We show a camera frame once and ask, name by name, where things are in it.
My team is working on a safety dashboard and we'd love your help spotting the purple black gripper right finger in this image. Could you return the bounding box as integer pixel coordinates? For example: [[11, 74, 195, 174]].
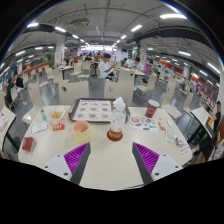
[[132, 143, 182, 185]]

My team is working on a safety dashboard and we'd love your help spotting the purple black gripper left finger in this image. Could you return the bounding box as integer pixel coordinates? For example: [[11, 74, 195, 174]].
[[43, 143, 91, 185]]

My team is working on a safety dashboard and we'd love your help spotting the clear plastic bottle amber liquid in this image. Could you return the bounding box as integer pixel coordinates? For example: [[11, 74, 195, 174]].
[[110, 100, 126, 133]]

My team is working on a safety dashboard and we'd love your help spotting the yellow cup with pink inside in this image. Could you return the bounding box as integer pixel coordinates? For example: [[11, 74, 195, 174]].
[[72, 120, 91, 144]]

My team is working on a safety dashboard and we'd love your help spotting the pink white leaflet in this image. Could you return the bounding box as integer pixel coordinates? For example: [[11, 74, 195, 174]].
[[165, 129, 191, 157]]

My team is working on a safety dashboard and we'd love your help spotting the small red sauce packet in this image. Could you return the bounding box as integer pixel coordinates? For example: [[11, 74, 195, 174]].
[[53, 124, 65, 131]]

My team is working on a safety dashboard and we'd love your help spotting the colourful paper flyer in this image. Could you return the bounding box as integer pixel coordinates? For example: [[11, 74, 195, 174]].
[[129, 114, 158, 133]]

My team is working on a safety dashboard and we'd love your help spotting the dark red round coaster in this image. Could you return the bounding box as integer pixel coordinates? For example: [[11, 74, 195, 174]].
[[107, 130, 123, 141]]

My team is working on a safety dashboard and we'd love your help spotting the red carton box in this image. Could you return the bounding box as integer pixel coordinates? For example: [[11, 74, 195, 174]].
[[22, 137, 34, 151]]

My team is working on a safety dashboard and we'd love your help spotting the white receipt card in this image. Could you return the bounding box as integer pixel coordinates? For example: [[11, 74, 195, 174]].
[[31, 121, 49, 135]]

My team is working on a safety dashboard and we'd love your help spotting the bag of fried food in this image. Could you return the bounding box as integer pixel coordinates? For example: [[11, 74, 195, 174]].
[[47, 107, 68, 126]]

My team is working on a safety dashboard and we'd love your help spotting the small teal bottle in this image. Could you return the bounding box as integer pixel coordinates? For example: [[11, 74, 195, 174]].
[[41, 109, 47, 121]]

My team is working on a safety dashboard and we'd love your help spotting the dark food tray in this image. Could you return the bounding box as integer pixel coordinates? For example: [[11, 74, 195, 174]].
[[68, 97, 131, 124]]

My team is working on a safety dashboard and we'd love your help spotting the red paper cup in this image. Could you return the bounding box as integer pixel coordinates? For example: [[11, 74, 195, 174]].
[[146, 99, 159, 118]]

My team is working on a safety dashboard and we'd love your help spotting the beige chair front left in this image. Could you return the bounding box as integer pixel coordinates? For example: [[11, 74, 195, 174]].
[[59, 81, 89, 105]]

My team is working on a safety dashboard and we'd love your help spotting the beige chair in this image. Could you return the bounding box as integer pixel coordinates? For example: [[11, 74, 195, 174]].
[[22, 82, 45, 125], [59, 81, 89, 105], [104, 82, 134, 106]]

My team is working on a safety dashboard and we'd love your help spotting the left neighbouring table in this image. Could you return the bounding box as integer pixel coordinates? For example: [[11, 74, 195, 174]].
[[0, 106, 16, 151]]

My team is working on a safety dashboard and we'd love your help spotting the beige chair front right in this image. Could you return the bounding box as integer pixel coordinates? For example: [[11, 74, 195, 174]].
[[104, 82, 134, 106]]

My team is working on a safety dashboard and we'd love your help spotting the beige chair left side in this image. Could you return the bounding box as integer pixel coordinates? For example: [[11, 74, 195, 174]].
[[22, 82, 45, 125]]

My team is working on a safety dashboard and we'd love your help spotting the person in white shirt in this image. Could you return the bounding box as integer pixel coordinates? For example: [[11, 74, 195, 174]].
[[99, 54, 115, 80]]

